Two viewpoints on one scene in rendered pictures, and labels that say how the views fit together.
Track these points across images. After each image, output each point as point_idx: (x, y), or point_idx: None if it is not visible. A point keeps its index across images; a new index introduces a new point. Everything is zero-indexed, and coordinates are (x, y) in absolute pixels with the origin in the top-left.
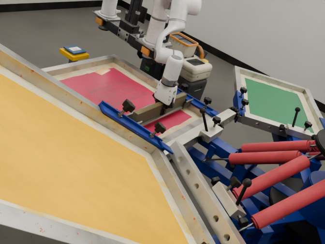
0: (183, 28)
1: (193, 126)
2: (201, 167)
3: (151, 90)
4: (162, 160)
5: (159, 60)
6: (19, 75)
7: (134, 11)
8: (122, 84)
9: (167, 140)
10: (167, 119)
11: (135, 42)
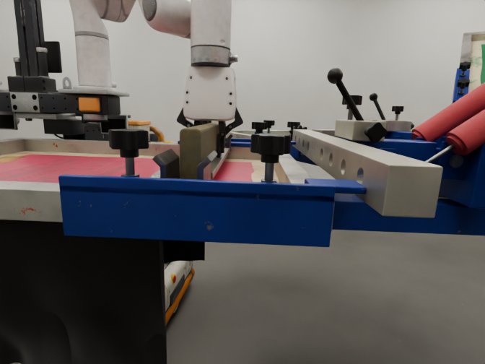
0: None
1: (288, 157)
2: (369, 219)
3: (141, 157)
4: None
5: (169, 13)
6: None
7: (34, 49)
8: (72, 162)
9: (304, 175)
10: (224, 171)
11: (59, 103)
